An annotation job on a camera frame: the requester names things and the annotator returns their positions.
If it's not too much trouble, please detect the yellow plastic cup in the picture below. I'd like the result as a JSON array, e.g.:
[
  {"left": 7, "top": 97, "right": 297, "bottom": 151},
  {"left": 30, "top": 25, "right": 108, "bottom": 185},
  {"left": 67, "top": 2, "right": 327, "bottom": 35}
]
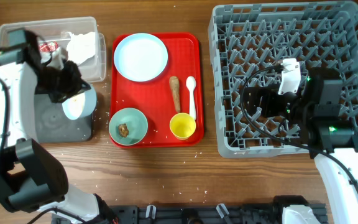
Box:
[{"left": 169, "top": 113, "right": 196, "bottom": 141}]

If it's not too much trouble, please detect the brown carrot-shaped food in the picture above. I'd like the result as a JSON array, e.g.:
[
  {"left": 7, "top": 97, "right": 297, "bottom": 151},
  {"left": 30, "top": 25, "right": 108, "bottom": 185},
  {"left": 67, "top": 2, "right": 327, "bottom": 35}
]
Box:
[{"left": 169, "top": 76, "right": 181, "bottom": 113}]

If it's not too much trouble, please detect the black plastic tray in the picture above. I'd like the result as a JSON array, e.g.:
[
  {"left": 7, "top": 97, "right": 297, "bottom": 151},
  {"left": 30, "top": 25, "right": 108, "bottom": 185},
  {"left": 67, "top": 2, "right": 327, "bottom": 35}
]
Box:
[{"left": 34, "top": 95, "right": 93, "bottom": 143}]

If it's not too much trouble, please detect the white plastic spoon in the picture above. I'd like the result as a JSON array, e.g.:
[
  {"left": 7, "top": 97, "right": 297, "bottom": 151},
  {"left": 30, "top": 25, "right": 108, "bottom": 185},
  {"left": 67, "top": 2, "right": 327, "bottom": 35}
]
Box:
[{"left": 186, "top": 76, "right": 196, "bottom": 120}]

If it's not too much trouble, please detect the brown food scrap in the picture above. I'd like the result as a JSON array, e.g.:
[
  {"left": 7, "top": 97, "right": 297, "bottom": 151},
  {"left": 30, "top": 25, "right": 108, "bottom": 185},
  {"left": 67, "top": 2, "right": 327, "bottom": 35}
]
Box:
[{"left": 118, "top": 123, "right": 129, "bottom": 138}]

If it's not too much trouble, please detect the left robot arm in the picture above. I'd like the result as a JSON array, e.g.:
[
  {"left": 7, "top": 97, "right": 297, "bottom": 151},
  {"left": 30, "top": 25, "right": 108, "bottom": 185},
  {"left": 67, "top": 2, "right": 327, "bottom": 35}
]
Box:
[{"left": 0, "top": 28, "right": 119, "bottom": 223}]

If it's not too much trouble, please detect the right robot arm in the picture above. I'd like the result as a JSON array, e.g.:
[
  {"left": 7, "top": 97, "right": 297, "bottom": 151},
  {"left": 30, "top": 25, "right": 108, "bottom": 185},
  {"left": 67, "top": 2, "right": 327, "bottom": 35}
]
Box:
[{"left": 240, "top": 68, "right": 358, "bottom": 223}]

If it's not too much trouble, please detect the mint green bowl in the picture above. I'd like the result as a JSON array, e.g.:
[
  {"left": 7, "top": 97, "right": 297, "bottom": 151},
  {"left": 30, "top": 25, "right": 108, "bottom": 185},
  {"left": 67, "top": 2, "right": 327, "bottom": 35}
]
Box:
[{"left": 109, "top": 108, "right": 149, "bottom": 146}]

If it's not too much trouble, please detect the light blue bowl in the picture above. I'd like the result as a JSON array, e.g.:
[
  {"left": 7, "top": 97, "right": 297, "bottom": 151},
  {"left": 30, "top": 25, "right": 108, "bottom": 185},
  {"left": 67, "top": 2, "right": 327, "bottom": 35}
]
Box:
[{"left": 62, "top": 85, "right": 97, "bottom": 120}]

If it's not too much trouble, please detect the white rice pile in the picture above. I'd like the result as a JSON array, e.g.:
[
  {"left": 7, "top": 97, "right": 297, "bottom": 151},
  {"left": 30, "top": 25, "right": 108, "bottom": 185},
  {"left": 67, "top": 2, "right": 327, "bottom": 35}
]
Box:
[{"left": 68, "top": 94, "right": 85, "bottom": 116}]

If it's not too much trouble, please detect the white napkin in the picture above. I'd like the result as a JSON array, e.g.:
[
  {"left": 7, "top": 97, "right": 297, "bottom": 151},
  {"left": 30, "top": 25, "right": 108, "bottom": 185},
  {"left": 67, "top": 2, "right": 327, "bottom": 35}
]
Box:
[{"left": 66, "top": 32, "right": 96, "bottom": 65}]

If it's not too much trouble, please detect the light blue plate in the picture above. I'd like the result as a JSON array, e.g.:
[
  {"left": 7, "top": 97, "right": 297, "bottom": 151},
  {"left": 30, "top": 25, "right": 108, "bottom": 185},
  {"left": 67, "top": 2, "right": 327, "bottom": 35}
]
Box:
[{"left": 113, "top": 33, "right": 168, "bottom": 82}]

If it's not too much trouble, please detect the red snack wrapper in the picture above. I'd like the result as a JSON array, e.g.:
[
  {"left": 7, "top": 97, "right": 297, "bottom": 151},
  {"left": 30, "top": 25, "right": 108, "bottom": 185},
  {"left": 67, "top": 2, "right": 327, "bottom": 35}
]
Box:
[{"left": 39, "top": 42, "right": 59, "bottom": 53}]

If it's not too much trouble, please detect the grey dishwasher rack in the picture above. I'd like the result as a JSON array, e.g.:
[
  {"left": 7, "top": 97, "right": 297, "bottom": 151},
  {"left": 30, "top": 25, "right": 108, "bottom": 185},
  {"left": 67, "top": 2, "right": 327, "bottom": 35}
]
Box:
[{"left": 208, "top": 1, "right": 358, "bottom": 159}]

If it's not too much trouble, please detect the red serving tray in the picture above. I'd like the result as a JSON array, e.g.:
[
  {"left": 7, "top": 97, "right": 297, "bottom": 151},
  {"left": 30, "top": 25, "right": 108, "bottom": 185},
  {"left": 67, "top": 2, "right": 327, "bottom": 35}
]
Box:
[{"left": 110, "top": 32, "right": 204, "bottom": 148}]

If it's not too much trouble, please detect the clear plastic bin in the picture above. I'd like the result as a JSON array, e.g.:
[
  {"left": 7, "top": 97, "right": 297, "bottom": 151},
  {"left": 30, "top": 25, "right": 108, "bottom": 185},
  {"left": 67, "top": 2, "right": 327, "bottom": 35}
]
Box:
[{"left": 0, "top": 17, "right": 106, "bottom": 83}]

